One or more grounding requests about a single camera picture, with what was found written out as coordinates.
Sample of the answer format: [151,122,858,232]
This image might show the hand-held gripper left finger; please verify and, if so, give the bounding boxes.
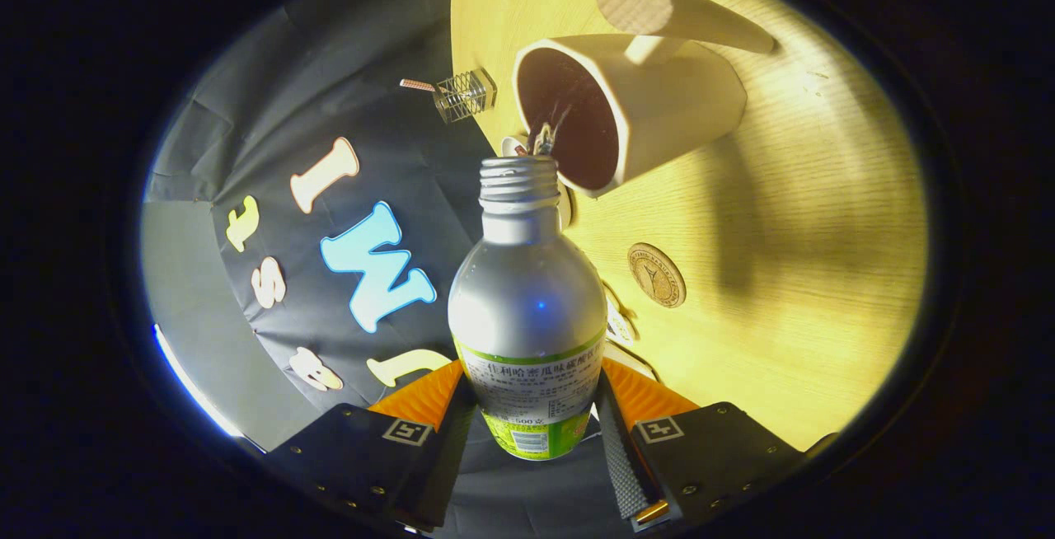
[264,360,479,533]

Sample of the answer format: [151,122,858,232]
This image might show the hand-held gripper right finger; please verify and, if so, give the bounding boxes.
[595,358,809,533]

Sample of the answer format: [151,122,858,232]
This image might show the silver juice bottle green label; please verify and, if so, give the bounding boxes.
[448,155,608,462]

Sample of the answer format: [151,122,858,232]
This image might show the round cork coaster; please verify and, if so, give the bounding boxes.
[627,242,687,309]

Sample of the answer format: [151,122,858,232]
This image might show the beige cup with wooden handle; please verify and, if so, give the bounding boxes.
[512,0,776,199]

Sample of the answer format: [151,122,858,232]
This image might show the white divided dish of beans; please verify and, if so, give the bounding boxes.
[604,279,640,348]

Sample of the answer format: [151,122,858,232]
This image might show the wooden table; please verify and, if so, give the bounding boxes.
[450,0,931,451]

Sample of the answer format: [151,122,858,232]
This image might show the white oval plate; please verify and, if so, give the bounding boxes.
[500,135,578,231]

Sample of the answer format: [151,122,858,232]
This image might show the black backdrop cloth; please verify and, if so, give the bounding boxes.
[140,0,635,539]

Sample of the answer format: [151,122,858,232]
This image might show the wire mesh holder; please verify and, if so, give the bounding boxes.
[433,68,498,125]

